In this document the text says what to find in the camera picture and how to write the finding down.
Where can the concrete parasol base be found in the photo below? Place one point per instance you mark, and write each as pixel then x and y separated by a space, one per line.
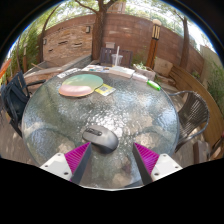
pixel 200 151

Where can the dark wall lamp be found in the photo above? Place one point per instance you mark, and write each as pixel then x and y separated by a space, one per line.
pixel 44 41
pixel 88 29

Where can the beige leaning stone slab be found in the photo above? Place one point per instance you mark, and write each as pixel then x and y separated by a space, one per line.
pixel 163 66

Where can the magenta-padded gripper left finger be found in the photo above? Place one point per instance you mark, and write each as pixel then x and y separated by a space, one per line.
pixel 76 158

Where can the small white booklet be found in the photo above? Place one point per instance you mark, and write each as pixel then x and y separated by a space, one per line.
pixel 140 77

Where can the wooden garden lamp post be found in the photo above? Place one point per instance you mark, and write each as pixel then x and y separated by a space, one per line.
pixel 153 50

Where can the small green object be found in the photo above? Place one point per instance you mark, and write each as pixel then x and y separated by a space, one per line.
pixel 154 85

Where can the open white book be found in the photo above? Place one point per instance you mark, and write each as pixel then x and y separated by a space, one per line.
pixel 121 71

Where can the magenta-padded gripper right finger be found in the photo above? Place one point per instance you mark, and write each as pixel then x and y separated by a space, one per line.
pixel 148 158

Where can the white planter box with plant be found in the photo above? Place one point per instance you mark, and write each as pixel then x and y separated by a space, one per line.
pixel 146 71

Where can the grey wall utility box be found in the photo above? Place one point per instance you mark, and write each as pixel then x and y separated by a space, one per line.
pixel 110 45

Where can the forked tree trunk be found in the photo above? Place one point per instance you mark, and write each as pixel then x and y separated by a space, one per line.
pixel 99 36

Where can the large stone raised bed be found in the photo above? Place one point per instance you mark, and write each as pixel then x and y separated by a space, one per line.
pixel 50 68

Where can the brown wicker armchair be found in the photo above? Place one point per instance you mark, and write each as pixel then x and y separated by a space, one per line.
pixel 193 113

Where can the black metal chair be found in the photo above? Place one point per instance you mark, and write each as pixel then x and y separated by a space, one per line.
pixel 13 96

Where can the yellow square card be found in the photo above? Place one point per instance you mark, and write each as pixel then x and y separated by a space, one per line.
pixel 106 90

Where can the colourful picture sheet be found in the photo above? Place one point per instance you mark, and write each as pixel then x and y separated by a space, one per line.
pixel 95 68

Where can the slender tree trunk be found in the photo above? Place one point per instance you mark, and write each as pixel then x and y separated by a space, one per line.
pixel 185 46

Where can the clear plastic cup with straw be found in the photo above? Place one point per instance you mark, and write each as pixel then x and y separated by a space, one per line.
pixel 116 60

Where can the white licence plate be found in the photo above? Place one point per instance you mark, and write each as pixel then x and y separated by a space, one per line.
pixel 68 72

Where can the dark grey computer mouse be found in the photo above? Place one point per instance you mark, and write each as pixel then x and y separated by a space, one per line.
pixel 100 136

